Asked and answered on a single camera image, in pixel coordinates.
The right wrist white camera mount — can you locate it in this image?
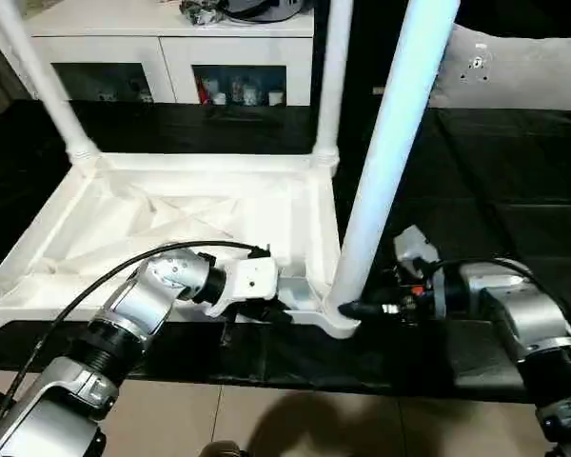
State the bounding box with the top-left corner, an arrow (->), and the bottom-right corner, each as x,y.
393,226 -> 446,319

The white plastic table leg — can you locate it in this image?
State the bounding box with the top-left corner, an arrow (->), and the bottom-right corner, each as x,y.
313,0 -> 354,180
0,0 -> 104,177
324,0 -> 461,340

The white sideboard with glass doors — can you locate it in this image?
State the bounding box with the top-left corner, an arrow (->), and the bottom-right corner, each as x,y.
28,0 -> 315,107

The black work surface mat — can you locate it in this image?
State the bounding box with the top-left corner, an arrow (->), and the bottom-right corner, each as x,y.
0,99 -> 571,406

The black tangled item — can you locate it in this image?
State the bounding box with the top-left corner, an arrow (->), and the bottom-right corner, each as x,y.
179,0 -> 225,28

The grey curtain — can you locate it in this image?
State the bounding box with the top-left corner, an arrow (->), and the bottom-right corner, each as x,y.
0,18 -> 32,129

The white plastic table top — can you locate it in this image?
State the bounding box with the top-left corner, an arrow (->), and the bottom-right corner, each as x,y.
0,151 -> 363,340

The black cabinet with orange label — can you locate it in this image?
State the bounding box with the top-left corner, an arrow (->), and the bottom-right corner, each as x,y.
309,0 -> 458,113

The grey pillow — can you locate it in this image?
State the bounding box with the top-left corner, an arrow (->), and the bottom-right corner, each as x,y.
430,23 -> 571,111

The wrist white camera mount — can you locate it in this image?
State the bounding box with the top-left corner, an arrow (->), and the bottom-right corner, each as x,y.
204,258 -> 280,319
393,226 -> 446,319

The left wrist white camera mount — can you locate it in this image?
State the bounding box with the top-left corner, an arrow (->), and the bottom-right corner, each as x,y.
204,258 -> 280,319

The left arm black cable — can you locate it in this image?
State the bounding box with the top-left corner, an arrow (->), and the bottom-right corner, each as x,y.
0,241 -> 272,425

